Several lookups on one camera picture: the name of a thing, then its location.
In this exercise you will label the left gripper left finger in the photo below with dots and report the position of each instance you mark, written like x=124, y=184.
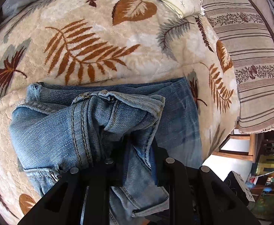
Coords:
x=115, y=167

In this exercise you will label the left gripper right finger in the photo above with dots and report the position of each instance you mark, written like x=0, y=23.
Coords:
x=160, y=169

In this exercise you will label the light blue denim pants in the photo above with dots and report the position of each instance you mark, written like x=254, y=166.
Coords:
x=61, y=127

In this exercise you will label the beige leaf pattern blanket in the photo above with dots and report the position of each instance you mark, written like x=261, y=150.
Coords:
x=106, y=42

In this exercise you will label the striped floral bedspread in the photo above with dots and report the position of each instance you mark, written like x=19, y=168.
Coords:
x=245, y=34

